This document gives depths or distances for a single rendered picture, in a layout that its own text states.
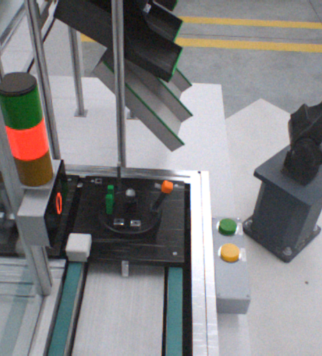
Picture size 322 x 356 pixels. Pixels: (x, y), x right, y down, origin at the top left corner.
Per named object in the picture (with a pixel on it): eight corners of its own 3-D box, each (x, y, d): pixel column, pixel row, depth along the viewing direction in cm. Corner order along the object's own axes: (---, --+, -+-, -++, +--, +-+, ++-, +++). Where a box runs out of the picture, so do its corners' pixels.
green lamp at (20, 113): (47, 108, 59) (42, 76, 56) (38, 131, 55) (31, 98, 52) (10, 106, 59) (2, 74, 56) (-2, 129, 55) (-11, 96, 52)
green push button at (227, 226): (234, 224, 99) (236, 217, 98) (236, 238, 96) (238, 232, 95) (217, 222, 99) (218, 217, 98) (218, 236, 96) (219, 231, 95)
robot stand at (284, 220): (320, 232, 110) (347, 174, 97) (287, 264, 103) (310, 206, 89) (272, 200, 118) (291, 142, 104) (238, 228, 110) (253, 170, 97)
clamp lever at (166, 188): (158, 204, 97) (173, 182, 92) (158, 211, 95) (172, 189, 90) (143, 199, 96) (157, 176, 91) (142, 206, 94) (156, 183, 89)
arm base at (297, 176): (320, 172, 97) (329, 151, 92) (304, 186, 93) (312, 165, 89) (294, 157, 100) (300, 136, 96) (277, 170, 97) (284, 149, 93)
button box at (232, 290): (237, 233, 104) (241, 216, 100) (246, 315, 89) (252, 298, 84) (207, 232, 104) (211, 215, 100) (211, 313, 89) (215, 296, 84)
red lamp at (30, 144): (52, 138, 62) (47, 109, 59) (44, 161, 59) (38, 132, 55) (17, 136, 62) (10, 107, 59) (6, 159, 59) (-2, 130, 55)
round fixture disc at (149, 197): (163, 194, 103) (163, 188, 101) (161, 241, 93) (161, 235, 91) (103, 190, 103) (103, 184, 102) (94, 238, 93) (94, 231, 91)
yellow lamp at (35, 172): (56, 164, 66) (52, 138, 62) (49, 188, 62) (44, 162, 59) (23, 163, 66) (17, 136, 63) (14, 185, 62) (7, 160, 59)
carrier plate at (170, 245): (183, 185, 108) (184, 179, 106) (183, 268, 90) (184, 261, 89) (86, 181, 108) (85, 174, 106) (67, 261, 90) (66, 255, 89)
